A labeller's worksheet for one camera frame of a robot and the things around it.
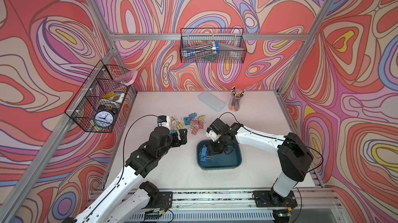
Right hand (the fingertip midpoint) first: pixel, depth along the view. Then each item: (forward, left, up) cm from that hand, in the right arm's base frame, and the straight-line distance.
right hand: (211, 157), depth 82 cm
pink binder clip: (+26, +9, -4) cm, 27 cm away
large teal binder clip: (+25, +14, -2) cm, 29 cm away
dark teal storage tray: (+1, -12, -7) cm, 14 cm away
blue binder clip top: (+30, +10, -3) cm, 32 cm away
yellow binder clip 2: (+28, +4, -2) cm, 28 cm away
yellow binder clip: (+23, +18, -3) cm, 29 cm away
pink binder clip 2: (+22, +5, -3) cm, 23 cm away
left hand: (+6, +14, +17) cm, 23 cm away
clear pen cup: (+35, -19, +7) cm, 40 cm away
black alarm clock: (+9, +48, +26) cm, 55 cm away
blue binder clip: (+2, +4, -1) cm, 5 cm away
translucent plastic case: (+45, -3, -5) cm, 46 cm away
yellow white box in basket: (+21, +45, +28) cm, 57 cm away
